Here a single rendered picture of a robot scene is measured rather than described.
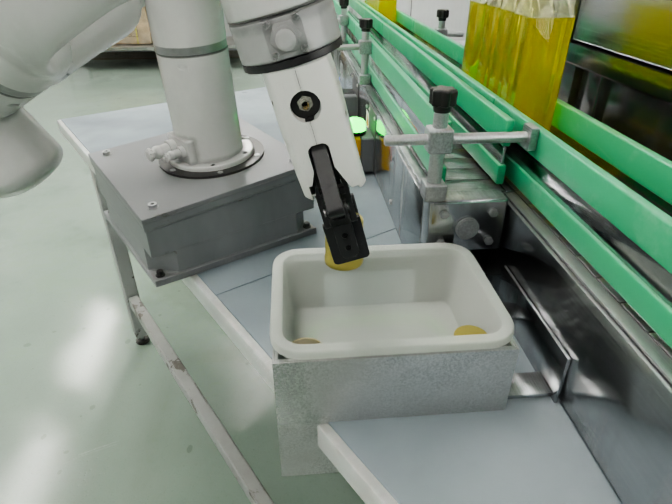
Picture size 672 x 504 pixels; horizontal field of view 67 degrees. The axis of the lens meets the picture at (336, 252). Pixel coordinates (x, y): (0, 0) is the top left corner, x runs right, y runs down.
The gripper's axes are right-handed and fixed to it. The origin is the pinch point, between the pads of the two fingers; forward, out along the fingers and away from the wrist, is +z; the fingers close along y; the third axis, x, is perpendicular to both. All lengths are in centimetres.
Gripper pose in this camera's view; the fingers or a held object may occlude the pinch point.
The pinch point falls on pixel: (344, 228)
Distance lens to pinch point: 44.7
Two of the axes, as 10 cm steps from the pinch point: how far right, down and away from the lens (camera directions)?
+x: -9.6, 2.6, 0.6
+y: -0.9, -5.1, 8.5
